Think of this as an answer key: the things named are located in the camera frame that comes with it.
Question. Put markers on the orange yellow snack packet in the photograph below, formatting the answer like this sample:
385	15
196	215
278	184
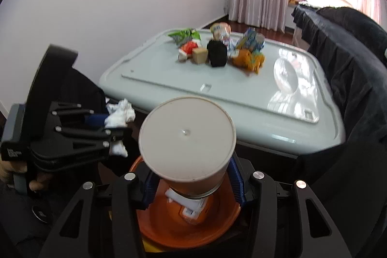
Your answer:
246	60

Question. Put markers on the small cardboard box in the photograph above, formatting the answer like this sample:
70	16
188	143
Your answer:
200	55

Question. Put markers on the green snack packet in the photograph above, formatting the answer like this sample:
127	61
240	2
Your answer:
185	35

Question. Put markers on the black crumpled bag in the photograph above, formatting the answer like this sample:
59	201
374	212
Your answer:
217	54

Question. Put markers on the blue snack packet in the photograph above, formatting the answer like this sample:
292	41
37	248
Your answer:
251	39

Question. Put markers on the white chair frame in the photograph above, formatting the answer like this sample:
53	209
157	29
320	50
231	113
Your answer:
297	34

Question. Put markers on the white orange wrapper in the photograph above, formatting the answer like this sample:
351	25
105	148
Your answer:
190	209

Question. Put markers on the yellow plastic container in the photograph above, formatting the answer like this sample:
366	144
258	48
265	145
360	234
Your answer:
151	247

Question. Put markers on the brown round plate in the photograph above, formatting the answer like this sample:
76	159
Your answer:
169	230

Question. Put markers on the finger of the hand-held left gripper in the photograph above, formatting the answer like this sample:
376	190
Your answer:
96	119
99	133

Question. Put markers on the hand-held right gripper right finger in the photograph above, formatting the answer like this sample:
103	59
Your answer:
237	182

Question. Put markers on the white tissue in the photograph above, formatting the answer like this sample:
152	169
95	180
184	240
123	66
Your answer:
121	114

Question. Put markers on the white paper cup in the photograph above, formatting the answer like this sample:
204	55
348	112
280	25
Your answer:
187	140

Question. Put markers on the red white packet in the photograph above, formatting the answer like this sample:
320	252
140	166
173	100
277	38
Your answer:
189	48

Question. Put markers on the white crumpled wrapper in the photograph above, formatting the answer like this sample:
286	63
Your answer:
232	45

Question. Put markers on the person's left hand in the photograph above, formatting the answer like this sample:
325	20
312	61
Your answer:
37	184

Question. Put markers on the pink yellow snack packet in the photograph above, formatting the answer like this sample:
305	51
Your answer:
220	30

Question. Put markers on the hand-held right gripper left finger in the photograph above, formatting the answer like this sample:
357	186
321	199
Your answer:
147	190

